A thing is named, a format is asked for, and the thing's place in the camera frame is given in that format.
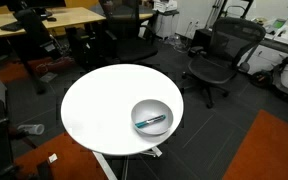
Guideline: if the teal marker with black cap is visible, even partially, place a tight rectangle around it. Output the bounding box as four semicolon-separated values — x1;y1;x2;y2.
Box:
134;114;167;129

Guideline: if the white round bowl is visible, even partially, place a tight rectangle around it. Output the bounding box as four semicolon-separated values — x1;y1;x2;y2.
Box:
130;98;175;136

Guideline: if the black mesh office chair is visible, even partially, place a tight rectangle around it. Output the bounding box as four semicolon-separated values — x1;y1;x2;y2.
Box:
182;17;267;109

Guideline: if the white filing cabinet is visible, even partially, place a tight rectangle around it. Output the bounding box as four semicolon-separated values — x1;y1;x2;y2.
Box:
154;12;180;39

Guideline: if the white metal table base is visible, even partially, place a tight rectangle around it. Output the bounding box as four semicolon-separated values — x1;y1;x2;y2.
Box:
92;146;163;180

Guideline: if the white printer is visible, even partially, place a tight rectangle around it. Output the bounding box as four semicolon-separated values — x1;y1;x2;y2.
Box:
152;0;178;14

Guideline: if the light wooden desk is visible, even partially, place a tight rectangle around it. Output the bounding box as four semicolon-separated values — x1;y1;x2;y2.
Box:
0;6;107;38

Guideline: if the small white paper scrap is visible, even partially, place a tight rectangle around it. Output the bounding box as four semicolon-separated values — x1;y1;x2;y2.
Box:
47;153;59;164

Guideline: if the black electric scooter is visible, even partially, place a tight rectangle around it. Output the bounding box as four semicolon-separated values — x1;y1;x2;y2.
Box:
248;49;288;101

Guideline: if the clear plastic cup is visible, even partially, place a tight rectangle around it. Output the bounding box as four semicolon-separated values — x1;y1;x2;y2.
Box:
17;123;46;136

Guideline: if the black computer keyboard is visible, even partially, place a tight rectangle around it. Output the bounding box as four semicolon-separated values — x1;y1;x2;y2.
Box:
0;20;27;33

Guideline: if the green white box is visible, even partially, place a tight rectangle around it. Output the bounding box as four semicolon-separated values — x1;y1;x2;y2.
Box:
271;18;288;31

